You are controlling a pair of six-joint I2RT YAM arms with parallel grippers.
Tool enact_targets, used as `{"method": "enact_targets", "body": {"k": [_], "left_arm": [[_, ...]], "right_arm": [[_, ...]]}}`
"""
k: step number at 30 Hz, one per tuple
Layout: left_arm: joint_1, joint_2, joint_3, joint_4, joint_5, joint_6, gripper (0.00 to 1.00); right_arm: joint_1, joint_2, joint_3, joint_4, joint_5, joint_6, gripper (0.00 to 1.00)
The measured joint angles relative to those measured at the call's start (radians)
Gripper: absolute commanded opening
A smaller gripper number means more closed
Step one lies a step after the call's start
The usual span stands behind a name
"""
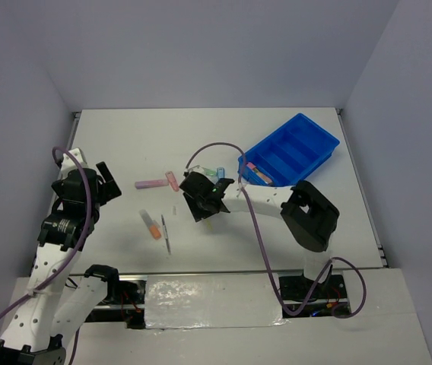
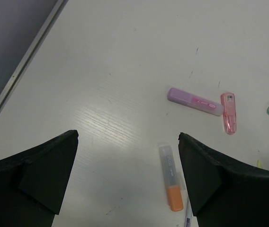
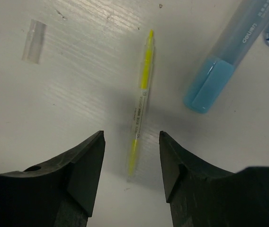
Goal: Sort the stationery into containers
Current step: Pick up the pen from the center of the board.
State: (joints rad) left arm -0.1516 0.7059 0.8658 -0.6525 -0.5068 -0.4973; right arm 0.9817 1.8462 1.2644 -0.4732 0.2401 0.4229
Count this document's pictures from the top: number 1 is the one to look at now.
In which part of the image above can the orange pink marker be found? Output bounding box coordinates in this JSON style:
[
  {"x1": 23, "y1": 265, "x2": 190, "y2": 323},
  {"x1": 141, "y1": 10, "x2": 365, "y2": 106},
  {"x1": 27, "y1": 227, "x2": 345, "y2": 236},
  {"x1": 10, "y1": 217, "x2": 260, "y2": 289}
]
[{"x1": 246, "y1": 162, "x2": 273, "y2": 186}]

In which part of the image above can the silver taped front panel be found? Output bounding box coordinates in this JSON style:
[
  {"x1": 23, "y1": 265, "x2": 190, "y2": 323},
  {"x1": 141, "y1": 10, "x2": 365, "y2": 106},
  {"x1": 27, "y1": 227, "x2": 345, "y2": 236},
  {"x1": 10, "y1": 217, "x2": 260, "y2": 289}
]
[{"x1": 145, "y1": 274, "x2": 284, "y2": 329}]

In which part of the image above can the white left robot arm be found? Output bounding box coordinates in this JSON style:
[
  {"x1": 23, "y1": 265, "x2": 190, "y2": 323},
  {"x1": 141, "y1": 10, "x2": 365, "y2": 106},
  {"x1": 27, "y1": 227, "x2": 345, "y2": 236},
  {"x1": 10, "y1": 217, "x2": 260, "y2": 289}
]
[{"x1": 0, "y1": 147, "x2": 122, "y2": 364}]

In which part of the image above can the blue correction tape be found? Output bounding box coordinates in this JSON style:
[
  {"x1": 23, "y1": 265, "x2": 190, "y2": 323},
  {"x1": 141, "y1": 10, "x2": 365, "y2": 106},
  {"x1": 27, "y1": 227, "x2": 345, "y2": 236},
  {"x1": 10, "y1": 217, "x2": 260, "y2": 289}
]
[{"x1": 217, "y1": 167, "x2": 225, "y2": 179}]

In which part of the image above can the thin ballpoint pen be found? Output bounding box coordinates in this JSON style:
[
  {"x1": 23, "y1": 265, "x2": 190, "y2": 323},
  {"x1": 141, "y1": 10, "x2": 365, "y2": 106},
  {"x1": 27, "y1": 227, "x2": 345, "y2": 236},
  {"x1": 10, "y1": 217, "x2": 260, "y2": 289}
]
[{"x1": 160, "y1": 214, "x2": 172, "y2": 256}]

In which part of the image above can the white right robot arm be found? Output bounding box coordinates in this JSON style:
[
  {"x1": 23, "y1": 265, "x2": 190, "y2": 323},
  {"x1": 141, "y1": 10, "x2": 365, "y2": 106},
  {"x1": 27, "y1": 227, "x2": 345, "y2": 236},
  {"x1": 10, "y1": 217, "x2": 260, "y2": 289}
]
[{"x1": 179, "y1": 171, "x2": 339, "y2": 297}]

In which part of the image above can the orange highlighter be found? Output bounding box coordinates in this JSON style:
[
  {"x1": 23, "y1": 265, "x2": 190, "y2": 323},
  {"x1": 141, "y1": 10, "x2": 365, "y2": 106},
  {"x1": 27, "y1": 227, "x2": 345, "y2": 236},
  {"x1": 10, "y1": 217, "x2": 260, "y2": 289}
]
[{"x1": 138, "y1": 209, "x2": 161, "y2": 240}]

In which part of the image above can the blue divided plastic tray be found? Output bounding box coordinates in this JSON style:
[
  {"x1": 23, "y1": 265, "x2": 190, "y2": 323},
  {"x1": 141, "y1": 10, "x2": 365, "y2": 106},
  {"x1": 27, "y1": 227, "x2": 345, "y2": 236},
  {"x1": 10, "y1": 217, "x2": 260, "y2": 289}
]
[{"x1": 238, "y1": 113, "x2": 340, "y2": 187}]

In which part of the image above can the green correction tape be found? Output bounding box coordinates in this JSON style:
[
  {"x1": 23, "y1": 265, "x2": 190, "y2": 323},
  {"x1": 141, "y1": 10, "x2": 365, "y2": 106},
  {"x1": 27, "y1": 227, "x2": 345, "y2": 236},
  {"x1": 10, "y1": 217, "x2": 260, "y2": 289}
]
[{"x1": 188, "y1": 165, "x2": 218, "y2": 177}]

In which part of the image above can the purple pink highlighter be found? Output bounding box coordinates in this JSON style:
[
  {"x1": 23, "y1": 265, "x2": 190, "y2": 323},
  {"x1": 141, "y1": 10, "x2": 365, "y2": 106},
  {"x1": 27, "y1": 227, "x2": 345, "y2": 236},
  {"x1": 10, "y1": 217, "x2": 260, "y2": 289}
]
[{"x1": 135, "y1": 179, "x2": 169, "y2": 189}]

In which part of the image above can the pink correction tape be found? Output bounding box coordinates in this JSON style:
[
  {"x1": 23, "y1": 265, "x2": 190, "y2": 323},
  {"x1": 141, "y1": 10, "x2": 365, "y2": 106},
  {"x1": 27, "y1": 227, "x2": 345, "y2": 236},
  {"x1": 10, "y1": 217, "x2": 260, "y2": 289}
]
[{"x1": 165, "y1": 171, "x2": 179, "y2": 192}]

